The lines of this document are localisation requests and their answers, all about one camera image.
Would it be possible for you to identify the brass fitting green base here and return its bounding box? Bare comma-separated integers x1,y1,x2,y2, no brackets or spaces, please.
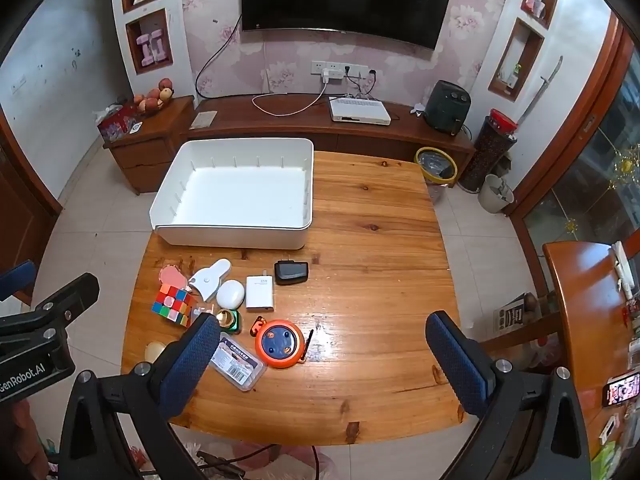
216,310,242,335

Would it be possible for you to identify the white telephone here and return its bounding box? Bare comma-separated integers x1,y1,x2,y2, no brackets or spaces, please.
612,241,637,301

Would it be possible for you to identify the black television cable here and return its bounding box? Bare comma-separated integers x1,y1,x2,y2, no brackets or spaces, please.
195,27,243,101

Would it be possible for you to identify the white set-top box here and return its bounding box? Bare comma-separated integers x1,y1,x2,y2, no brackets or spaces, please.
328,96,392,125

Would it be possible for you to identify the printed cardboard box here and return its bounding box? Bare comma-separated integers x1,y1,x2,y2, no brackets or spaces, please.
492,292,538,338

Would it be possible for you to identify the white plastic storage bin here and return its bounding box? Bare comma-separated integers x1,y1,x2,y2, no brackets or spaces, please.
149,137,315,251

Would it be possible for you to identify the white handheld tool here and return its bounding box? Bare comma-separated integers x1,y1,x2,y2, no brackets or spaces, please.
189,259,232,303

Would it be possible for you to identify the white cable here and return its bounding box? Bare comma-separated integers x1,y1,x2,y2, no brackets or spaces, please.
251,80,331,118

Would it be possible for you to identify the white charger block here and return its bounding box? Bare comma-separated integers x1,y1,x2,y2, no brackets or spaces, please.
245,272,276,312

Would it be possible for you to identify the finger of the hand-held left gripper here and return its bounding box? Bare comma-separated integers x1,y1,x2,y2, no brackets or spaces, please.
0,260,36,306
0,272,101,347

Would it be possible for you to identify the long wooden television cabinet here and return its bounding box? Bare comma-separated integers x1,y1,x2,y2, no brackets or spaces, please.
187,92,476,161

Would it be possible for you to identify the bowl of peaches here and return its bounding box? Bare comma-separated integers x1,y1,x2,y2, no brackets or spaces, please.
132,78,176,113

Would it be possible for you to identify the yellow trash bin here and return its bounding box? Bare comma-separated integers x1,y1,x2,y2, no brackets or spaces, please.
415,146,458,203

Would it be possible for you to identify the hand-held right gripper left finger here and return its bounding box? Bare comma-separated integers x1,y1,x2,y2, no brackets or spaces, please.
59,312,222,480

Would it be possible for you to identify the brown wooden door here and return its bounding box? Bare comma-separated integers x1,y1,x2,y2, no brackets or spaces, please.
0,110,63,281

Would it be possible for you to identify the red tissue box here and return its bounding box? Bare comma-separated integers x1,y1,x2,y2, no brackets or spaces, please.
95,102,143,142

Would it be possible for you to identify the pink comb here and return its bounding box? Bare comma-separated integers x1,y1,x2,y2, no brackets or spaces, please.
159,266,190,292

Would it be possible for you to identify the colourful puzzle cube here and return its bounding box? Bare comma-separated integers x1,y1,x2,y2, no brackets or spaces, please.
152,284,198,328

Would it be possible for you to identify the smartphone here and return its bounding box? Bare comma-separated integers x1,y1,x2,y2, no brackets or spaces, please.
601,367,640,408

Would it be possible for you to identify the clear labelled plastic case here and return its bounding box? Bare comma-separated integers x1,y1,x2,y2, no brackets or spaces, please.
210,336,266,391

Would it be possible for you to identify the white bucket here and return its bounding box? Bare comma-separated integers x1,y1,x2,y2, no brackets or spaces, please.
477,174,516,213

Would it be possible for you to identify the white round earbud case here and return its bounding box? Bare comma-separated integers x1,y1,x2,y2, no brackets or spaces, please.
216,280,246,307

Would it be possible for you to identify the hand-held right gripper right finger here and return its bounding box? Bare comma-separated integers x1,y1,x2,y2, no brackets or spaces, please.
425,310,592,480

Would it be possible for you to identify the small wooden side cabinet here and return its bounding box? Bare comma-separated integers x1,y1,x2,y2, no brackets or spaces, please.
102,95,196,195

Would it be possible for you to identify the white wall socket strip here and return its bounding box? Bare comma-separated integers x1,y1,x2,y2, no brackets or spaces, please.
311,60,371,82

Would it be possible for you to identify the orange round reel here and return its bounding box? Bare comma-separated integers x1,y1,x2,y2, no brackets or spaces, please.
250,316,315,370

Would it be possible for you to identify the sheathed sword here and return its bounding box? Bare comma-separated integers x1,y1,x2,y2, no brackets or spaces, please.
515,55,563,128

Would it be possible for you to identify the dark green air fryer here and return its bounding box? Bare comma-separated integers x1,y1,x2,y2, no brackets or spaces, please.
423,80,472,137

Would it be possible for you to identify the dark tall canister red lid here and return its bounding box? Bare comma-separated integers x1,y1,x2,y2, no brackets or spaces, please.
457,108,518,193

